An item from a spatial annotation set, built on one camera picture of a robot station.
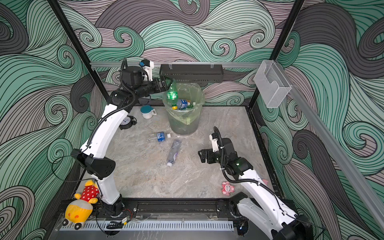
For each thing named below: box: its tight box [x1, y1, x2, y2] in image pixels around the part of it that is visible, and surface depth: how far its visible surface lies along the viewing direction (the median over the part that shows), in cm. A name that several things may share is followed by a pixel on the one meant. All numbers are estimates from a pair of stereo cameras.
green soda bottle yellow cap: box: [166, 78, 179, 110], surface depth 76 cm
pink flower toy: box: [221, 181, 235, 196], surface depth 79 cm
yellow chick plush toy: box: [62, 180, 100, 230], surface depth 70 cm
